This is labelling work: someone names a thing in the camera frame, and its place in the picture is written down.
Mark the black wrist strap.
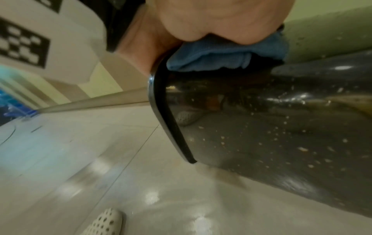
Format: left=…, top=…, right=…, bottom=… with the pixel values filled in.
left=102, top=0, right=146, bottom=53

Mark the white perforated clog shoe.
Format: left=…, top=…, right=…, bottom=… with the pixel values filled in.
left=78, top=208, right=124, bottom=235

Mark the blue object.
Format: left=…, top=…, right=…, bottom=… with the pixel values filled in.
left=3, top=103, right=39, bottom=119

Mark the person's right hand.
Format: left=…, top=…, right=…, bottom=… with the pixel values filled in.
left=117, top=0, right=296, bottom=80

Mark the blue cleaning cloth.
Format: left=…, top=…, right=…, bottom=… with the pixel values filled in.
left=166, top=31, right=289, bottom=72

